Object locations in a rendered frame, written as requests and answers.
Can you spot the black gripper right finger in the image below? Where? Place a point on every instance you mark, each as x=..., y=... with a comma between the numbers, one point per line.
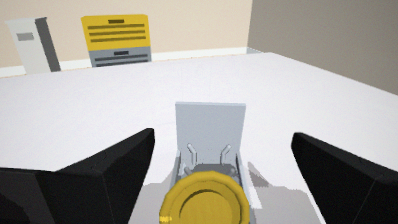
x=347, y=189

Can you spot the yellow round plate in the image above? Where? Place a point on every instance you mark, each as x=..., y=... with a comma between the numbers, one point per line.
x=205, y=198

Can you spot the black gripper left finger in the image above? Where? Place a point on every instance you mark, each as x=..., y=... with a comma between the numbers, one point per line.
x=101, y=189

